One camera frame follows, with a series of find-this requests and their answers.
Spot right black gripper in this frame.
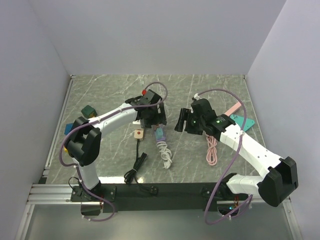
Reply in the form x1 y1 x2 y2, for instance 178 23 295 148
174 108 206 136

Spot white plug adapter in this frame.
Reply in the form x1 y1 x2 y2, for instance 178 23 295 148
132 120 141 125

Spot black power cable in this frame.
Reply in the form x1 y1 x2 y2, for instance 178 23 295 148
123 139 159 196

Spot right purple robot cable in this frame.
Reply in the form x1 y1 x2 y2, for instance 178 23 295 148
204 88 253 225

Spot dark green cube plug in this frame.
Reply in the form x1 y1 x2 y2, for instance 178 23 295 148
81 105 98 119

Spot blue cube adapter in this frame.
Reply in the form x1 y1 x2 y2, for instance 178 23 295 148
64 123 73 136

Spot white cable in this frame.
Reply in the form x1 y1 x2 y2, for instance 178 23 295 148
157 141 173 170

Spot teal power strip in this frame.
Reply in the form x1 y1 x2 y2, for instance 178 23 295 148
229 114 256 133

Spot pink power strip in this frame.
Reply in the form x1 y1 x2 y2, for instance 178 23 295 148
224 102 242 116

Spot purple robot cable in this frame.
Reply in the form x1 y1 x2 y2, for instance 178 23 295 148
204 88 253 225
59 81 168 223

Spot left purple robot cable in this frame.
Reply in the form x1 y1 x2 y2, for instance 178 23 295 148
59 81 168 223

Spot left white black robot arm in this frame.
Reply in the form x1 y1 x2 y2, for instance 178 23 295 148
60 89 167 201

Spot beige power strip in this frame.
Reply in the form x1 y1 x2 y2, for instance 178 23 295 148
134 129 144 141

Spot purple power strip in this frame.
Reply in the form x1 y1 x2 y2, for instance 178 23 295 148
153 125 166 143

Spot black base bar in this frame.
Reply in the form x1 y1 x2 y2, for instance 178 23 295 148
70 181 251 213

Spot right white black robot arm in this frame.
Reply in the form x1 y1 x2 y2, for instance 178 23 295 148
174 98 299 207

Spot aluminium rail frame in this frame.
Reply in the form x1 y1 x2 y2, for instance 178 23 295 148
28 74 258 204

